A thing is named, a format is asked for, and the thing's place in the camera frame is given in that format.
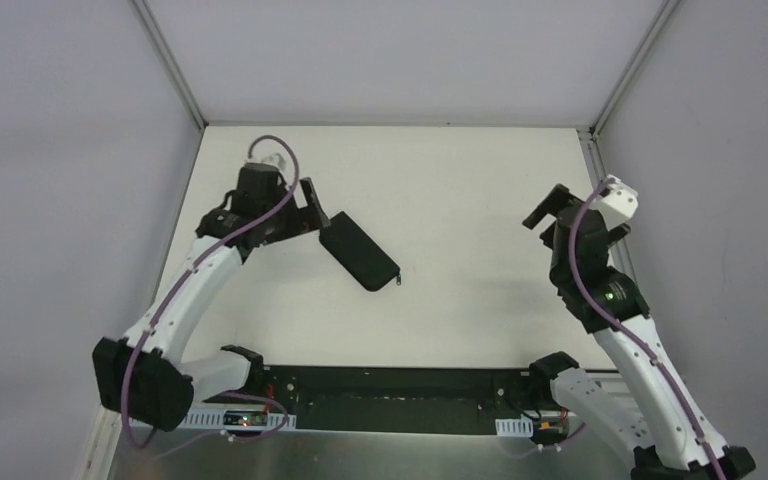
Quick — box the black zip tool case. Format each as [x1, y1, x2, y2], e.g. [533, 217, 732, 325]
[319, 211, 402, 292]

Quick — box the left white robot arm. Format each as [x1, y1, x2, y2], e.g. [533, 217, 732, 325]
[92, 163, 329, 432]

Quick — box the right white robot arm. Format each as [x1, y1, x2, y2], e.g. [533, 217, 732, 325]
[522, 176, 757, 479]

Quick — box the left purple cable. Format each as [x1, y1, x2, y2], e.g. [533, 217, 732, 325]
[120, 135, 301, 450]

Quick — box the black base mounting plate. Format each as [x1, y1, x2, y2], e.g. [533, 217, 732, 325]
[240, 365, 561, 435]

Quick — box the right white cable duct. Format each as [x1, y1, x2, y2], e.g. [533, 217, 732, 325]
[495, 417, 534, 438]

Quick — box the white cable duct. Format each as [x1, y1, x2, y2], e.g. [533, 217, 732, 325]
[495, 417, 534, 438]
[125, 407, 298, 432]

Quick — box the left white cable duct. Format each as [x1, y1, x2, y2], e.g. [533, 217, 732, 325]
[125, 407, 298, 432]

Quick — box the aluminium frame rail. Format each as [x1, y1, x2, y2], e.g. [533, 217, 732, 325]
[100, 370, 697, 420]

